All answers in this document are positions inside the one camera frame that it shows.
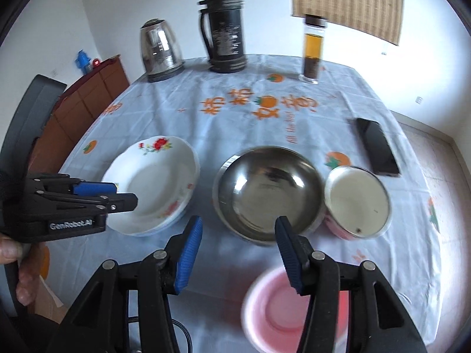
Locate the bamboo window blind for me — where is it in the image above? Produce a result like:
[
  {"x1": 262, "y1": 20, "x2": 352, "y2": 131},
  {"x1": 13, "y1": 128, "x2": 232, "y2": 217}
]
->
[{"x1": 290, "y1": 0, "x2": 404, "y2": 46}]

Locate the black cable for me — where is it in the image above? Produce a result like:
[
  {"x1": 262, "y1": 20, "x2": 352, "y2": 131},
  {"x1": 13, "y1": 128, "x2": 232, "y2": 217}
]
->
[{"x1": 171, "y1": 320, "x2": 193, "y2": 353}]

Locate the stainless steel bowl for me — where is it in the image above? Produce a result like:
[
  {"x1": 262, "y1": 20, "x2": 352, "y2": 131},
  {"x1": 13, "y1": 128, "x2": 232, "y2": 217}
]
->
[{"x1": 213, "y1": 146, "x2": 326, "y2": 247}]

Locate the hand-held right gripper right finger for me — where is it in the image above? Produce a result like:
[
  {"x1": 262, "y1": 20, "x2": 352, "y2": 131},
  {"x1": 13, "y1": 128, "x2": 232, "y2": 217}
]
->
[{"x1": 275, "y1": 216, "x2": 429, "y2": 353}]

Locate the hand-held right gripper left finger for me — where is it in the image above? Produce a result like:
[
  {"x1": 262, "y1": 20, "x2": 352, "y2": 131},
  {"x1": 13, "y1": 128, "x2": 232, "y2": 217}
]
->
[{"x1": 44, "y1": 215, "x2": 204, "y2": 353}]

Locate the white enamel bowl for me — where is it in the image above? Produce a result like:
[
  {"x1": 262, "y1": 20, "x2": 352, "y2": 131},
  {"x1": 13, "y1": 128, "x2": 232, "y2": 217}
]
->
[{"x1": 323, "y1": 165, "x2": 392, "y2": 240}]

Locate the worn black thermos flask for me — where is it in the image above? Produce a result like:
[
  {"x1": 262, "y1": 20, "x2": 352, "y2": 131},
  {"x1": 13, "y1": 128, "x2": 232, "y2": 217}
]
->
[{"x1": 198, "y1": 0, "x2": 248, "y2": 73}]

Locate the person's left hand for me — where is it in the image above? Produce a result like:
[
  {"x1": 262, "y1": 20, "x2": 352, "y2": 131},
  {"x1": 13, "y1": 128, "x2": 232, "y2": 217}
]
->
[{"x1": 0, "y1": 237, "x2": 43, "y2": 307}]

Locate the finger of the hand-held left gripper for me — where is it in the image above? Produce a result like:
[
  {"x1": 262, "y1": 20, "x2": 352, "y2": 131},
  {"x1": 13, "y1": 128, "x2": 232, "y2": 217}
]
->
[
  {"x1": 37, "y1": 192, "x2": 138, "y2": 214},
  {"x1": 33, "y1": 174, "x2": 119, "y2": 196}
]

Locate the stainless steel electric kettle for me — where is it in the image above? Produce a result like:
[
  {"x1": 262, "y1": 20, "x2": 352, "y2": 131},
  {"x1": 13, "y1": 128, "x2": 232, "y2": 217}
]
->
[{"x1": 139, "y1": 18, "x2": 185, "y2": 82}]

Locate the black smartphone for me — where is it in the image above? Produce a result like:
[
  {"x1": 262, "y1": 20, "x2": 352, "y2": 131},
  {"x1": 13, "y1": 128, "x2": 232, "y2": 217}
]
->
[{"x1": 355, "y1": 118, "x2": 400, "y2": 177}]

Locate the glass tea bottle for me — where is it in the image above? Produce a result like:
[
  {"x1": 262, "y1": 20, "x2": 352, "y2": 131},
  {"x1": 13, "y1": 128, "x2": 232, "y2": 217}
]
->
[{"x1": 299, "y1": 15, "x2": 328, "y2": 85}]

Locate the pink plastic bowl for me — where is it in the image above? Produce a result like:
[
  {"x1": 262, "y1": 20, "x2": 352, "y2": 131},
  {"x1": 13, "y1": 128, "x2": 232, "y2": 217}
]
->
[{"x1": 241, "y1": 267, "x2": 350, "y2": 353}]

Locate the white plate with red flowers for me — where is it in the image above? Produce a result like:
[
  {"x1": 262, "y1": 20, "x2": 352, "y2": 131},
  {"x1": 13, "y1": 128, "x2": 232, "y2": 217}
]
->
[{"x1": 101, "y1": 136, "x2": 201, "y2": 237}]

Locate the brown wooden cabinet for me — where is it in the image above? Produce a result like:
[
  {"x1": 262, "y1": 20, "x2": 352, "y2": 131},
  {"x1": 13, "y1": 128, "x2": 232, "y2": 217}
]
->
[{"x1": 27, "y1": 54, "x2": 130, "y2": 177}]

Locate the blue thermos jug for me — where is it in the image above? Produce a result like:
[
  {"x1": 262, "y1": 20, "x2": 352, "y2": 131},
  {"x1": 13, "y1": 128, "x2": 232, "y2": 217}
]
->
[{"x1": 75, "y1": 49, "x2": 91, "y2": 72}]

